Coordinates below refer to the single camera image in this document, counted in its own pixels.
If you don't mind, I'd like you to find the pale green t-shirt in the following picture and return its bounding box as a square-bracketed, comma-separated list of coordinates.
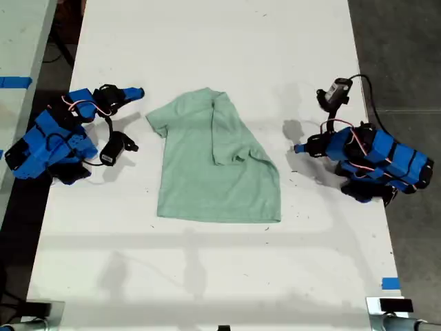
[145, 87, 283, 224]

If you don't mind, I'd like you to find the long blue tape strip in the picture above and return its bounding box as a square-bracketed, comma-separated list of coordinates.
[0, 76, 33, 90]

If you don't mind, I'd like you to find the pale side table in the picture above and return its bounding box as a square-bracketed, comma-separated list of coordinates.
[0, 0, 59, 217]

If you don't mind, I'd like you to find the small black box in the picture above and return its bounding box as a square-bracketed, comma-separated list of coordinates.
[379, 298, 414, 313]
[24, 301, 53, 319]

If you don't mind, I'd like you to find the metal table clamp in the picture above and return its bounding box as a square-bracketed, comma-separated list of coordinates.
[0, 300, 66, 331]
[365, 296, 441, 331]

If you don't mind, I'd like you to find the red white arm wire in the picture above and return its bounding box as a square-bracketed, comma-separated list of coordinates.
[320, 119, 397, 180]
[61, 95, 110, 117]

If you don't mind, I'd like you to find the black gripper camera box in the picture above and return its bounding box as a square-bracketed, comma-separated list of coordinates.
[316, 78, 353, 113]
[99, 130, 139, 168]

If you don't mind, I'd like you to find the black floor cable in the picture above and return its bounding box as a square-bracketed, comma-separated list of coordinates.
[41, 32, 76, 69]

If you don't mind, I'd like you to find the black camera cable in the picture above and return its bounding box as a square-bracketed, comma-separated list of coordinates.
[349, 74, 385, 129]

